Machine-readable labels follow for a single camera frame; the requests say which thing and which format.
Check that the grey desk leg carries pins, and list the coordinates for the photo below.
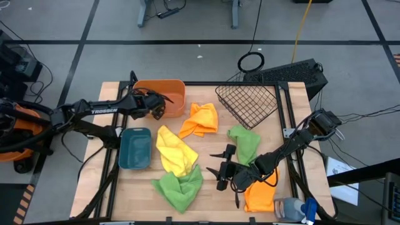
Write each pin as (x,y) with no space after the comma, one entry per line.
(142,15)
(234,15)

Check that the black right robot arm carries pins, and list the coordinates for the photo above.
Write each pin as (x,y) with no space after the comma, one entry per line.
(297,140)

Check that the black power strip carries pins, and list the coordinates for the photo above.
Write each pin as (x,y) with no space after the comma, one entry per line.
(168,13)

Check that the white paper sheet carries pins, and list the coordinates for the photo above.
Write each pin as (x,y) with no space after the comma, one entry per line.
(343,187)

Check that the spray bottle with blue trigger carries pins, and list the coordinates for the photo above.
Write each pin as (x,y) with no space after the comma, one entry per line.
(289,209)

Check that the orange microfiber towel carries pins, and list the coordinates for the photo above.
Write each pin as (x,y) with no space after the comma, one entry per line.
(201,120)
(259,198)

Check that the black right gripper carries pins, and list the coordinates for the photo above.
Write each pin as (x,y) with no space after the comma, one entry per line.
(240,178)

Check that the orange plastic basket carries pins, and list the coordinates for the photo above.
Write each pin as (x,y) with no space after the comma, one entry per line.
(176,93)

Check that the black computer tower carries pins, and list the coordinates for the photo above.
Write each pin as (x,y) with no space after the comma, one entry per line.
(290,73)

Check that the yellow microfiber towel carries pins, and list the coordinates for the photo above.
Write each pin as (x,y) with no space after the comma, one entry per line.
(175,153)

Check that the black beam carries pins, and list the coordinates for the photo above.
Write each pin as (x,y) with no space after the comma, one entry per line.
(368,172)

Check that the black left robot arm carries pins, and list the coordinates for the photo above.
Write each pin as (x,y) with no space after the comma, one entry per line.
(78,107)

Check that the black aluminium table frame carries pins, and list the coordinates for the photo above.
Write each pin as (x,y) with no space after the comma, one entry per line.
(203,83)

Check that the orange and black vacuum cleaner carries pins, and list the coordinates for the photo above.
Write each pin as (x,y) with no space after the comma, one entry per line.
(28,123)

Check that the green microfiber towel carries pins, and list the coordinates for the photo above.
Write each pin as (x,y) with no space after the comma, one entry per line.
(181,190)
(247,142)

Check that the black equipment box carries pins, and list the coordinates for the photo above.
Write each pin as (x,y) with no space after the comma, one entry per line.
(18,65)

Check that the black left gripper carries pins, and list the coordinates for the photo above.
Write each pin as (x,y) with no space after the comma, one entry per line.
(143,104)

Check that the teal plastic basket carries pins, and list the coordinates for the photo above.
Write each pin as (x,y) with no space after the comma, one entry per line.
(134,150)

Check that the grey device with blue panel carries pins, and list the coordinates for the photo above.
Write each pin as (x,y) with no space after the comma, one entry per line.
(392,200)

